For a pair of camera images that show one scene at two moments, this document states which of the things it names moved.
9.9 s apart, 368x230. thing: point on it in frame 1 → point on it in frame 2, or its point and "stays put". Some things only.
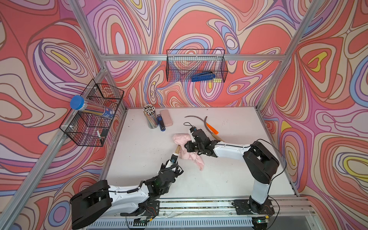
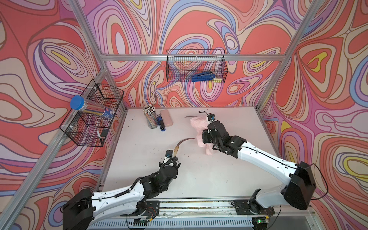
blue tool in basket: [208, 75] stays put
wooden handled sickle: [177, 151] stays put
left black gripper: [176, 172] stays put
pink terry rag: [181, 139] → [200, 124]
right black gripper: [188, 146] → [204, 135]
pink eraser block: [166, 118] stays put
